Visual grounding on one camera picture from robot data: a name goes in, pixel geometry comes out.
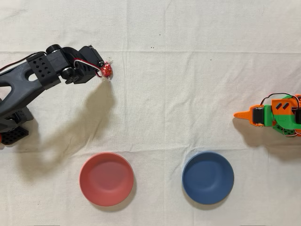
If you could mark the red bowl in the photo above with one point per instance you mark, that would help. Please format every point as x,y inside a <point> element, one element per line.
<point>106,179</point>

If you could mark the red candy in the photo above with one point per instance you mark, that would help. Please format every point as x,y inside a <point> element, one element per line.
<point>107,70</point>

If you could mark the white tablecloth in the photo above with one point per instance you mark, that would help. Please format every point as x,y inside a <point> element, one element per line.
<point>164,106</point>

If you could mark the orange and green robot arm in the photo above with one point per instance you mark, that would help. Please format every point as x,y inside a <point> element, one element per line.
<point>284,108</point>

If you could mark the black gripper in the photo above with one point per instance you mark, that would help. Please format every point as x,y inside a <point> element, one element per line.
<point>92,56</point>

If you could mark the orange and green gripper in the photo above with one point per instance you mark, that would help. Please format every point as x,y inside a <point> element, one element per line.
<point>258,115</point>

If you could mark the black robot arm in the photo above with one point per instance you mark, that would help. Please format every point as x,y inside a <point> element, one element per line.
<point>16,80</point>

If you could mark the blue bowl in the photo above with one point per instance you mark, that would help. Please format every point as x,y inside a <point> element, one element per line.
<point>208,177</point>

